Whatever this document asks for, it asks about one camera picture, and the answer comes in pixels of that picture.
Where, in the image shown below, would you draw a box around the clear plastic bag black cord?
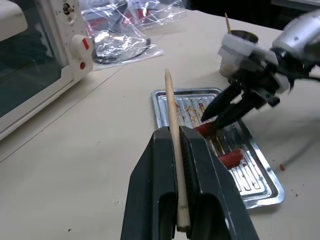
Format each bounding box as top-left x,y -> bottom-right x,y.
91,27 -> 165,73

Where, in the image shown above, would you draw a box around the cup with dark rim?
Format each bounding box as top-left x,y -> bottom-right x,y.
219,29 -> 260,77

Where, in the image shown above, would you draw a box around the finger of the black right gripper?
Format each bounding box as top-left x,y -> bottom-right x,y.
200,84 -> 241,123
214,92 -> 261,130

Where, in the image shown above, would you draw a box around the silver metal baking tray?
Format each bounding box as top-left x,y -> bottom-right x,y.
151,87 -> 286,210

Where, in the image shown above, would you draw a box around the small metal oven knob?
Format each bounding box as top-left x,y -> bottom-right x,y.
62,3 -> 76,14

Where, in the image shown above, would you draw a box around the long wooden skewer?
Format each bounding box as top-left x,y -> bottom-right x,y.
164,68 -> 191,232

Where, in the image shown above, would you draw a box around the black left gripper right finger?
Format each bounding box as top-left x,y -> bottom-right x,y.
179,126 -> 260,240

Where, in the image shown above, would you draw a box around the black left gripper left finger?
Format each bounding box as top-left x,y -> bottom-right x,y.
120,126 -> 179,240

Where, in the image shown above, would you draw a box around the white oven knob red mark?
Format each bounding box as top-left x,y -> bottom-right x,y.
69,34 -> 92,60

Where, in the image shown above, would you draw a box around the red sausage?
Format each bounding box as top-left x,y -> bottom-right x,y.
193,120 -> 221,137
216,149 -> 244,169

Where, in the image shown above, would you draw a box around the white toaster oven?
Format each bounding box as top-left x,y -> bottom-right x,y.
0,0 -> 95,141

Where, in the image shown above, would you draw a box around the clear plastic bag red contents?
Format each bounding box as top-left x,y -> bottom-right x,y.
80,0 -> 201,31

